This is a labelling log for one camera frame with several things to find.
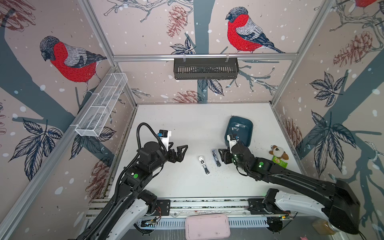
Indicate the teal plastic tray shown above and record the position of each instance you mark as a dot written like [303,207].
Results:
[245,132]

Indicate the white mesh wall shelf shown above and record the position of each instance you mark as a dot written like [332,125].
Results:
[96,116]

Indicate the brown plush dog toy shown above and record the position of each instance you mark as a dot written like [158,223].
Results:
[279,153]

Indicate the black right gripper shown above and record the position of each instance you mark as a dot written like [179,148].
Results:
[225,155]

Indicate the green snack packet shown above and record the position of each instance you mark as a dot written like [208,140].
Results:
[280,162]

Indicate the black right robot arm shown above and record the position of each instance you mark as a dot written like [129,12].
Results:
[334,202]

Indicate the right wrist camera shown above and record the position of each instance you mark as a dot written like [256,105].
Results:
[233,140]

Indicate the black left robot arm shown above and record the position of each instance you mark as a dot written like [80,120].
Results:
[131,201]

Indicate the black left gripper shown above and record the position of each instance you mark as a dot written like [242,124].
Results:
[180,155]

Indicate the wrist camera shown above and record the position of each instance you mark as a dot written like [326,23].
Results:
[233,140]
[164,136]

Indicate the pink plastic box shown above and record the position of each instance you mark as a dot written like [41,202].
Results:
[207,227]

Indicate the amber glass jar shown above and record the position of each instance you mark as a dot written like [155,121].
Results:
[322,227]

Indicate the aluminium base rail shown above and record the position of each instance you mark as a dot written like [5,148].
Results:
[242,212]

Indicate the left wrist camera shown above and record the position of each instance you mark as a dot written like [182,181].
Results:
[164,136]

